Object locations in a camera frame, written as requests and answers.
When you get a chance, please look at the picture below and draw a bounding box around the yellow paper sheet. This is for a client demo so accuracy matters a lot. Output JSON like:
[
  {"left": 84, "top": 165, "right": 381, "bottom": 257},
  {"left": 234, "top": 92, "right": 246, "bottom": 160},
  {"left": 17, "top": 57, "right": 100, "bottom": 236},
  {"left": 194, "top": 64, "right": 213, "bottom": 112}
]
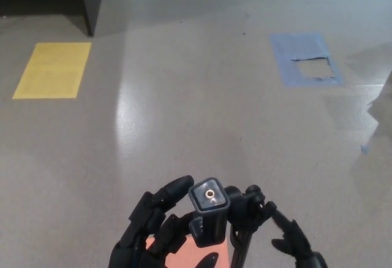
[{"left": 12, "top": 42, "right": 92, "bottom": 99}]

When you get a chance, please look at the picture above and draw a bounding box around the orange paper sheet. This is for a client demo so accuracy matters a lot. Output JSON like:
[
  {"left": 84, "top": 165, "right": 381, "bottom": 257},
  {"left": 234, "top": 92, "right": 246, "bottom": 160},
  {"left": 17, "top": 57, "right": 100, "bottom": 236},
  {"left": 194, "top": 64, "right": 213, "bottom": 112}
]
[{"left": 145, "top": 234, "right": 230, "bottom": 268}]

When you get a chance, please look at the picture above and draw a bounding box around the black tripod phone stand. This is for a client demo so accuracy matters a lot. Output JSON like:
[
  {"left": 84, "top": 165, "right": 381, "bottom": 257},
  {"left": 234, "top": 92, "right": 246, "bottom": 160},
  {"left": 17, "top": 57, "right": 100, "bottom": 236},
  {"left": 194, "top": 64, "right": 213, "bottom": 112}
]
[{"left": 187, "top": 176, "right": 278, "bottom": 268}]

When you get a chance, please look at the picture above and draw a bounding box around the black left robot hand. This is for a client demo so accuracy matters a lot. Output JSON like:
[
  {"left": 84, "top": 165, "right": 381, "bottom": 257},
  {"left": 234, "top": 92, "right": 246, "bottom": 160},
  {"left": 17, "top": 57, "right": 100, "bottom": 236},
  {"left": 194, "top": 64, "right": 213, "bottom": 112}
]
[{"left": 109, "top": 175, "right": 219, "bottom": 268}]

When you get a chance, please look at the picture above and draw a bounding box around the torn blue paper sheet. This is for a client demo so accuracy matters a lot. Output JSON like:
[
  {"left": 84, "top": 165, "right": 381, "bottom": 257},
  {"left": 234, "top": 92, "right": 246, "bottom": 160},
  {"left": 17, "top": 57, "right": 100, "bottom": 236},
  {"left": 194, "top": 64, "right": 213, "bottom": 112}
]
[{"left": 269, "top": 33, "right": 342, "bottom": 88}]

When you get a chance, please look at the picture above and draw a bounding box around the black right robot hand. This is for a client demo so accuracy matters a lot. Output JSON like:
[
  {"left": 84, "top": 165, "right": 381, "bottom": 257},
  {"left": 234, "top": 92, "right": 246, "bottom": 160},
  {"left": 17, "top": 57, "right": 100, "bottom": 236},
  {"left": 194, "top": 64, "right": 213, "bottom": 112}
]
[{"left": 271, "top": 209, "right": 329, "bottom": 268}]

